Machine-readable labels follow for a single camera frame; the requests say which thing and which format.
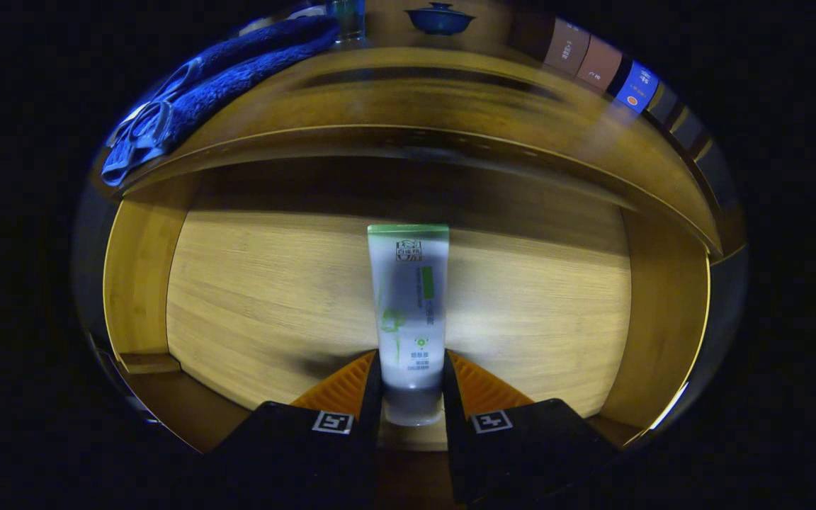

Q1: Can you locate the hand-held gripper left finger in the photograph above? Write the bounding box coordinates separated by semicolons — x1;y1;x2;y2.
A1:
203;348;385;510

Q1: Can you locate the wooden cabinet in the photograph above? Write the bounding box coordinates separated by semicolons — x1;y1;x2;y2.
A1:
89;0;749;454

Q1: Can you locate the teal blue bottle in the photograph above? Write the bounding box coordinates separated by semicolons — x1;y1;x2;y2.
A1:
327;0;368;45

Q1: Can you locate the blue book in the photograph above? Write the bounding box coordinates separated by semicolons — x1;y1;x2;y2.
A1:
613;59;662;114

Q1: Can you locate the reddish brown book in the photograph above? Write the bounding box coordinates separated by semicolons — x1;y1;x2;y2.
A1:
577;34;623;93

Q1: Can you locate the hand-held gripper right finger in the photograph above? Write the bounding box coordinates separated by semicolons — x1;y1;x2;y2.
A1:
442;348;621;505

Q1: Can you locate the dark brown book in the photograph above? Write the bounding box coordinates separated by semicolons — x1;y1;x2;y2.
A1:
543;18;591;76

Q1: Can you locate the wooden countertop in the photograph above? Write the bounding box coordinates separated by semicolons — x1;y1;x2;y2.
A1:
107;39;724;256

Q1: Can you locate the white green tube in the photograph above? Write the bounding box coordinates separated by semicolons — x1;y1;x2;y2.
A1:
368;224;450;427

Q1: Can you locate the blue lidded teacup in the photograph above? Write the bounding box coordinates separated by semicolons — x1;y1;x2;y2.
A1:
404;2;477;36

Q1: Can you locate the wooden drawer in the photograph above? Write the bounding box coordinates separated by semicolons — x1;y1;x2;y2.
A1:
102;156;712;454

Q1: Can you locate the blue folded towel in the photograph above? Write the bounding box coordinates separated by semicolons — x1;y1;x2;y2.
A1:
101;16;341;188

